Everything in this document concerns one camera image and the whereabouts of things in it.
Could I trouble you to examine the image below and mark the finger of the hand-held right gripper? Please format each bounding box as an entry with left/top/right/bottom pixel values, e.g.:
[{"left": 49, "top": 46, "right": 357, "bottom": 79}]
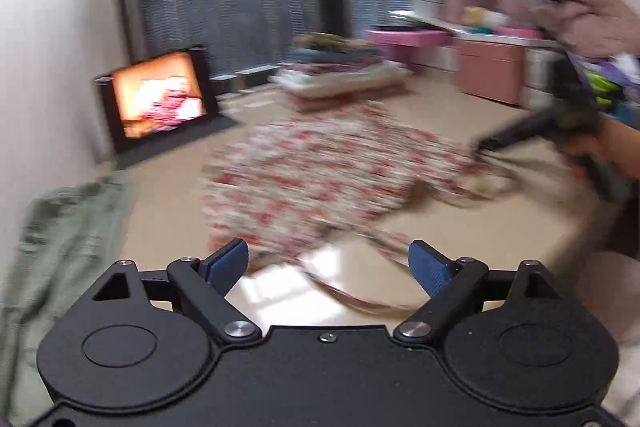
[{"left": 471, "top": 111, "right": 553, "bottom": 158}]

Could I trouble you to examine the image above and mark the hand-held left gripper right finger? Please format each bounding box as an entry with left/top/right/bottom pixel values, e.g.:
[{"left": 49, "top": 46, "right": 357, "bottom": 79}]
[{"left": 394, "top": 240, "right": 567, "bottom": 348}]

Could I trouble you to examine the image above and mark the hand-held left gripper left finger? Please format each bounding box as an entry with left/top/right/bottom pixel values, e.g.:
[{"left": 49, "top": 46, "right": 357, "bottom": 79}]
[{"left": 92, "top": 238, "right": 263, "bottom": 346}]

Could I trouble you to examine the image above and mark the floral dress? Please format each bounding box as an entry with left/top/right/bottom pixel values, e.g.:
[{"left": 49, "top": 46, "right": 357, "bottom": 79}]
[{"left": 200, "top": 99, "right": 521, "bottom": 314}]

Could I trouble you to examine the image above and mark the pile of unfolded clothes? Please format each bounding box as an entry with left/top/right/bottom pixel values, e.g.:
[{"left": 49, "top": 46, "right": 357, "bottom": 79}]
[{"left": 500, "top": 0, "right": 640, "bottom": 128}]

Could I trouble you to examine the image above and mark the stack of folded clothes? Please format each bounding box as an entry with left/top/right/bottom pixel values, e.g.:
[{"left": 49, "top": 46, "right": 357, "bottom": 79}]
[{"left": 270, "top": 33, "right": 413, "bottom": 112}]

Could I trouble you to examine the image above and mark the person's right hand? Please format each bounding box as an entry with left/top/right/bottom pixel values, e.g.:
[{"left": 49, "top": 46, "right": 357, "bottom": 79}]
[{"left": 556, "top": 117, "right": 640, "bottom": 182}]

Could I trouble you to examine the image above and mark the pink cabinet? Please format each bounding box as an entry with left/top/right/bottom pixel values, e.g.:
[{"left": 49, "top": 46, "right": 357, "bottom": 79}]
[{"left": 455, "top": 38, "right": 530, "bottom": 106}]

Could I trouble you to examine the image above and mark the pink low table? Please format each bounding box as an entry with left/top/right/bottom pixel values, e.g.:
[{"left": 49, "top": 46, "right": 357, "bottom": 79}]
[{"left": 365, "top": 27, "right": 455, "bottom": 64}]

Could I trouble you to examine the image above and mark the green garment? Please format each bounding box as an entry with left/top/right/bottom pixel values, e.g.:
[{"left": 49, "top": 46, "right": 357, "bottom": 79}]
[{"left": 0, "top": 169, "right": 135, "bottom": 410}]

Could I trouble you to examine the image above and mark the tablet with black case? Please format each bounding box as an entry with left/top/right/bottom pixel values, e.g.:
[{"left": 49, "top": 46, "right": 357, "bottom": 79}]
[{"left": 92, "top": 46, "right": 241, "bottom": 170}]

